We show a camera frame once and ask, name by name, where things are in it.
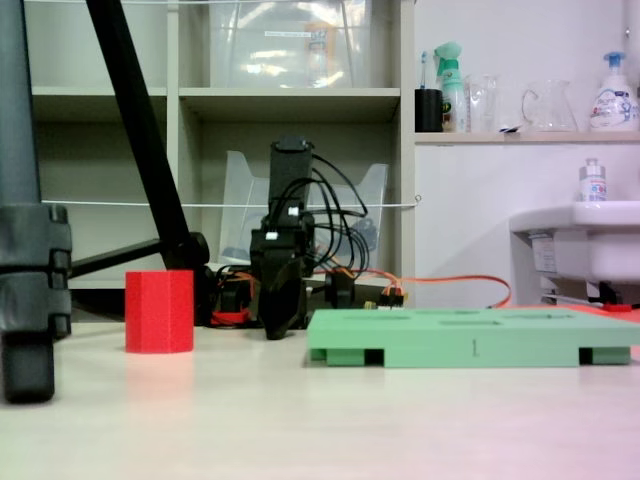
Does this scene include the orange ribbon cable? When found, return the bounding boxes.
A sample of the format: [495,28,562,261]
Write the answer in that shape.
[344,268,512,309]

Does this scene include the red octagonal pillar block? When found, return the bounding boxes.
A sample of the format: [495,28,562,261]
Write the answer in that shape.
[124,269,195,355]

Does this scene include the clear glass pitcher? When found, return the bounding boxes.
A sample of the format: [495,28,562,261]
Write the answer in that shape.
[521,79,579,133]

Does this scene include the white foam soap bottle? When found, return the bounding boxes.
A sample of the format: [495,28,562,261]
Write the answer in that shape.
[588,51,640,132]

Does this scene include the black tripod leg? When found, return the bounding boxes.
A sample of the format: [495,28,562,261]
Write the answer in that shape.
[84,0,216,327]

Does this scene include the beige shelf unit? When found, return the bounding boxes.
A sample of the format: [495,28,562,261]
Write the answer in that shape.
[22,0,416,307]

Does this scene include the black tripod brace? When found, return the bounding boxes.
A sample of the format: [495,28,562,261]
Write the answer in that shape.
[69,238,164,280]

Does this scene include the grey tripod leg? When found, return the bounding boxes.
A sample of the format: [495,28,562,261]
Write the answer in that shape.
[0,0,74,405]

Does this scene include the small circuit board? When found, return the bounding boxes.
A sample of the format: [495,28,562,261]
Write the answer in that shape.
[363,282,411,310]

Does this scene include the orange labelled bottle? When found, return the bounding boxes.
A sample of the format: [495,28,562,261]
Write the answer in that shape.
[303,19,337,84]

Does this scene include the white string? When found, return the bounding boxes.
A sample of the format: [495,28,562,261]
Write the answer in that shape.
[42,194,423,210]

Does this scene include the black arm wire bundle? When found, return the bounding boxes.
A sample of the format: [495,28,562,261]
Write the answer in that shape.
[279,152,372,281]

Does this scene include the black round knob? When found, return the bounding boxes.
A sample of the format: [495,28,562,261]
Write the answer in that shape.
[324,269,356,310]

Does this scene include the green spray bottle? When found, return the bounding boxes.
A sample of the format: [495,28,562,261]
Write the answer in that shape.
[433,42,469,134]

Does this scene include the clear plastic file holder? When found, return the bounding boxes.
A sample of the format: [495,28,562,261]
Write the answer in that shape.
[218,149,390,275]

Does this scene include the black cup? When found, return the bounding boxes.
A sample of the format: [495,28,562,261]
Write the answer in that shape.
[414,88,445,134]

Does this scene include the small clear sanitiser bottle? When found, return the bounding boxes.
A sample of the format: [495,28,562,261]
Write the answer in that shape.
[578,158,608,203]

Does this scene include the clear plastic storage box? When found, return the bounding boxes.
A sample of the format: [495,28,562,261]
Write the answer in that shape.
[208,0,374,90]

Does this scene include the white sink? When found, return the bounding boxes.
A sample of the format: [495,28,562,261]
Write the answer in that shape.
[508,200,640,307]

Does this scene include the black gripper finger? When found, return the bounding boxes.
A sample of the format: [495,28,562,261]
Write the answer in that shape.
[259,249,287,342]
[273,259,305,340]

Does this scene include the red table clamp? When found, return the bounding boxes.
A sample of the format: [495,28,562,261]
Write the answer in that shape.
[209,308,253,327]

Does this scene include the clear measuring cup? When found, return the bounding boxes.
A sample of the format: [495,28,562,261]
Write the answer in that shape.
[464,73,501,134]

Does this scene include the green shape sorting board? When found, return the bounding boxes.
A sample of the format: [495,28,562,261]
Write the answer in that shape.
[305,307,640,370]

